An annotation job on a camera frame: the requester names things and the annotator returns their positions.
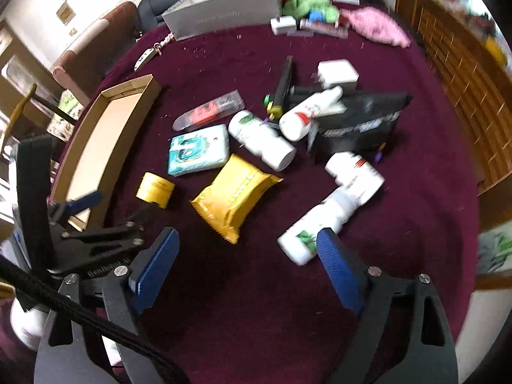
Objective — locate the black printed pouch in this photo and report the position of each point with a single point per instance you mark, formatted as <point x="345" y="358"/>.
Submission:
<point x="360" y="128"/>

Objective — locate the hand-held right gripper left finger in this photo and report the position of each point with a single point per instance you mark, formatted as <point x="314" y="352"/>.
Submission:
<point x="156" y="268"/>

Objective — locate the black marker yellow caps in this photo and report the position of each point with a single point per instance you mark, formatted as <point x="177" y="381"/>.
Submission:
<point x="282" y="84"/>

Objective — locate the yellow tape roll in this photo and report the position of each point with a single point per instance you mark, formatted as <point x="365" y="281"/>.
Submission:
<point x="154" y="192"/>

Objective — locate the shallow cardboard box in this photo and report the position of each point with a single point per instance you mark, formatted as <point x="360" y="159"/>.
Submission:
<point x="108" y="140"/>

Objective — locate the wooden glass door cabinet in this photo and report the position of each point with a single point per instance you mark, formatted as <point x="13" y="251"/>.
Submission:
<point x="20" y="72"/>

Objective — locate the pink cloth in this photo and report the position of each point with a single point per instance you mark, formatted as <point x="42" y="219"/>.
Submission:
<point x="376" y="26"/>

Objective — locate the pale green tissue pack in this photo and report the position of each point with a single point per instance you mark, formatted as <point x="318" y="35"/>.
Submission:
<point x="198" y="150"/>

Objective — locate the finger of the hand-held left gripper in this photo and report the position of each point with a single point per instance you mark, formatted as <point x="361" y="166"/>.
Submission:
<point x="112" y="232"/>
<point x="86" y="201"/>

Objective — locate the green cloth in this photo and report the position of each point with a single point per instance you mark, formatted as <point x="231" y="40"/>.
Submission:
<point x="310" y="4"/>

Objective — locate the wide white bottle red label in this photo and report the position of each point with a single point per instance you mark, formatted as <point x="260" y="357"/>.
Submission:
<point x="354" y="176"/>

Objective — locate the yellow wooden stand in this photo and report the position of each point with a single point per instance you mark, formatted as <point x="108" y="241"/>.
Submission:
<point x="18" y="112"/>

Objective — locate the brown armchair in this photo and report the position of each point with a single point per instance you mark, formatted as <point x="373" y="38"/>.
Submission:
<point x="116" y="24"/>

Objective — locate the small blue object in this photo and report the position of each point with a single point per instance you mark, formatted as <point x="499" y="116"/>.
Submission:
<point x="316" y="16"/>

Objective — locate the small wall plaque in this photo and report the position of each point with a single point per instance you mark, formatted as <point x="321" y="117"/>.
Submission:
<point x="66" y="12"/>

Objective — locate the green printed paper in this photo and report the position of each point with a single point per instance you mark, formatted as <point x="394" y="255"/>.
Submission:
<point x="496" y="248"/>

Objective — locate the silver flat box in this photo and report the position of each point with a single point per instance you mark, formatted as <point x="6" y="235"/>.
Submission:
<point x="224" y="12"/>

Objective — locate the clear packet with red toothbrush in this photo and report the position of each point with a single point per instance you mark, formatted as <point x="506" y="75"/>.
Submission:
<point x="208" y="112"/>

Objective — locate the white bottle green label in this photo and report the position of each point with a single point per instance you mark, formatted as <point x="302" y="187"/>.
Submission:
<point x="316" y="224"/>
<point x="260" y="140"/>

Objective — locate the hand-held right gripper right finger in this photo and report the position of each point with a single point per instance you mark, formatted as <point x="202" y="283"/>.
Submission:
<point x="340" y="276"/>

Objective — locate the slim white bottle red label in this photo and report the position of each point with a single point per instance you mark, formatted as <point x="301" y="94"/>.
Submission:
<point x="308" y="116"/>

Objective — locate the wooden lattice cabinet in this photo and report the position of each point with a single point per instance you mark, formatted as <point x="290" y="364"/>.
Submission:
<point x="452" y="68"/>

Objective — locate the white power adapter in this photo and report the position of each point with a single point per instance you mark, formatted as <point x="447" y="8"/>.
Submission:
<point x="338" y="72"/>

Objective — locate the small white charger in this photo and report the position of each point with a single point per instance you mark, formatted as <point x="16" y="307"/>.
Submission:
<point x="282" y="24"/>

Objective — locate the green printed bag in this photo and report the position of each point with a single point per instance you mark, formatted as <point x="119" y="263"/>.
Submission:
<point x="66" y="116"/>

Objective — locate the yellow snack packet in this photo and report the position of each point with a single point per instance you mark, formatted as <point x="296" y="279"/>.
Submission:
<point x="234" y="200"/>

